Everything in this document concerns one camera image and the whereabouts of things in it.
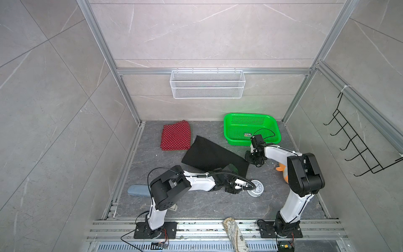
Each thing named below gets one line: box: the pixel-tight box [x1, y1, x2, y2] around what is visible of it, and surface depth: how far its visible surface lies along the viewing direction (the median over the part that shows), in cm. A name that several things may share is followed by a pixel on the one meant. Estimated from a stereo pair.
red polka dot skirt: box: [160, 119, 192, 151], surface depth 103 cm
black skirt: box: [181, 135, 250, 177], surface depth 101 cm
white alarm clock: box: [246, 179, 265, 198], surface depth 85 cm
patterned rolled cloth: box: [223, 216, 250, 252], surface depth 71 cm
